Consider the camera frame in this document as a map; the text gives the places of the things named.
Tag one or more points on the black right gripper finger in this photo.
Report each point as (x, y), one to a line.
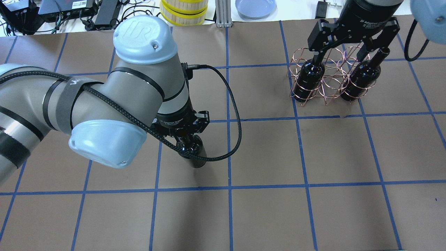
(363, 51)
(318, 57)

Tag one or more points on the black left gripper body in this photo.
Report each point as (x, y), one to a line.
(176, 118)

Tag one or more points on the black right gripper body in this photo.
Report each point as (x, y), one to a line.
(367, 14)

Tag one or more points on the dark glass wine bottle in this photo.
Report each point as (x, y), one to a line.
(194, 145)

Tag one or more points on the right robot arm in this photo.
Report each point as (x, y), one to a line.
(430, 14)

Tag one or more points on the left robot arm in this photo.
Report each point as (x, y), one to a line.
(104, 120)

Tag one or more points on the dark bottle in rack corner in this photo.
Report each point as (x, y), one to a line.
(308, 80)

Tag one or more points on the dark bottle in rack end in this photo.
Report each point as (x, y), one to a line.
(364, 76)

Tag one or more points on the black power brick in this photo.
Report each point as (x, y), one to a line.
(321, 9)

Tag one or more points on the blue plate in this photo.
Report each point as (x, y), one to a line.
(255, 9)

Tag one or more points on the black power adapter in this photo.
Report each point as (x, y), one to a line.
(107, 14)

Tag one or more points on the copper wire wine rack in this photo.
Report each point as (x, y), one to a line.
(339, 66)

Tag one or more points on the aluminium frame post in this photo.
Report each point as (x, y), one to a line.
(223, 13)

